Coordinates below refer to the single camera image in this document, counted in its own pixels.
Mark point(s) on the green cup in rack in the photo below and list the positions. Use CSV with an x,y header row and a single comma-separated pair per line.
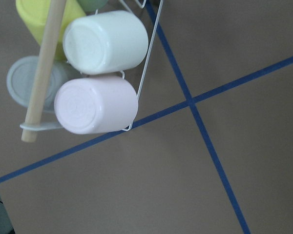
x,y
91,5

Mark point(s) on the wooden rack handle rod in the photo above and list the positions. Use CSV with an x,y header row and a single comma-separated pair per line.
x,y
44,68

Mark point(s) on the white cup in rack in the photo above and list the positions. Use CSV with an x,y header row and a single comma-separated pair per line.
x,y
105,43

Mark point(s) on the yellow cup in rack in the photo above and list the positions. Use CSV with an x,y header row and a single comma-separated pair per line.
x,y
34,15

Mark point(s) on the pink cup in rack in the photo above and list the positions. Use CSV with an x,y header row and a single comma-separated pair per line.
x,y
96,105

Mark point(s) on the grey cup in rack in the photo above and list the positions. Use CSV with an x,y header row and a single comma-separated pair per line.
x,y
21,75

